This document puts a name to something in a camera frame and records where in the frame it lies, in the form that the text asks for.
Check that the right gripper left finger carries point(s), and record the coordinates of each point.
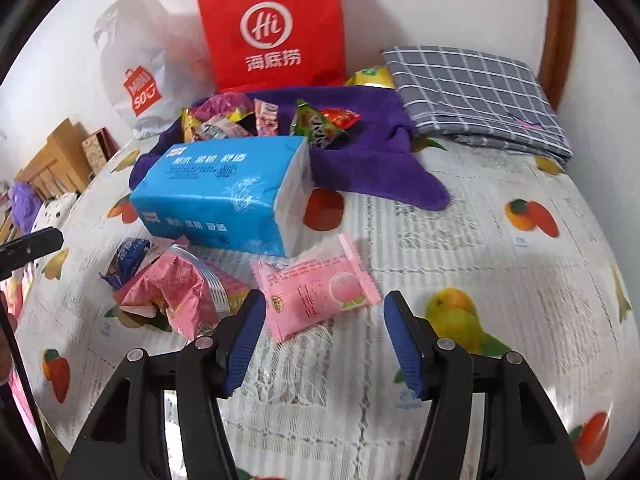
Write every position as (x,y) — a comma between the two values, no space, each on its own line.
(153,405)

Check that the pink wrapper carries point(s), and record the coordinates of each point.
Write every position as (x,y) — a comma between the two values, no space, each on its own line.
(193,294)

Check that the blue candy wrapper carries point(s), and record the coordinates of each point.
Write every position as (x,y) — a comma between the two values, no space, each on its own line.
(126,261)

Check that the pink peach candy packet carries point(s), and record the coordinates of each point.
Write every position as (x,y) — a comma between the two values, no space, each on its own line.
(324,281)

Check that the pink white snack packet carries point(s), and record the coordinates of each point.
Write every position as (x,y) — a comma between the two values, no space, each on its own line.
(266,118)

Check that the floral cushion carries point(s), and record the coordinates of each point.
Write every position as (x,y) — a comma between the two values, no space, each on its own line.
(53,213)

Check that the blue tissue pack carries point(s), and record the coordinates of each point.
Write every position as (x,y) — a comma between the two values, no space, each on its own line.
(244,194)

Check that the purple towel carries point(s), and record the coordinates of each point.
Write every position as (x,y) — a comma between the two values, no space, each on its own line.
(374,156)

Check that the yellow snack packet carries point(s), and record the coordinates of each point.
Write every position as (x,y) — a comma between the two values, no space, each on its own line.
(190,125)

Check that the silver grey snack packet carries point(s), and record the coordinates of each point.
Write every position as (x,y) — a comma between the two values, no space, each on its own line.
(219,127)

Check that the pink round snack packet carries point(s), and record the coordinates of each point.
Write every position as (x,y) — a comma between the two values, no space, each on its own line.
(231,105)

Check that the grey checked folded cloth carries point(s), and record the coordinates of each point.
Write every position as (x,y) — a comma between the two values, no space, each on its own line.
(476,98)

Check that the red small snack packet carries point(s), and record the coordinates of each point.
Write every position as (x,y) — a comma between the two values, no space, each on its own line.
(343,119)

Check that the green snack packet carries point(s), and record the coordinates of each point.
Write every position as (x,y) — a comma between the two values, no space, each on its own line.
(310,123)

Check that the white Miniso plastic bag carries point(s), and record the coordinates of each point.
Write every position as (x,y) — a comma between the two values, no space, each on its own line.
(153,63)

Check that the yellow green bag behind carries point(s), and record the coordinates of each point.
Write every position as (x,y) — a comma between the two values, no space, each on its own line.
(375,76)

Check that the red Haidilao paper bag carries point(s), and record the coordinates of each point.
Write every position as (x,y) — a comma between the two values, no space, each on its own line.
(265,44)

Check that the brown door frame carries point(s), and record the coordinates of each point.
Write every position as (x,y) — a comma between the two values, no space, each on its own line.
(557,49)

